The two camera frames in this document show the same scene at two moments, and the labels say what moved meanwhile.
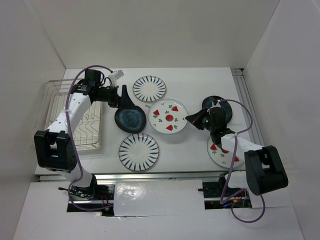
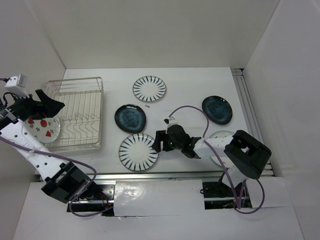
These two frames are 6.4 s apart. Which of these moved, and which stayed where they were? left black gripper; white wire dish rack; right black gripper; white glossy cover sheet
Moved: left black gripper; right black gripper
Stayed: white wire dish rack; white glossy cover sheet
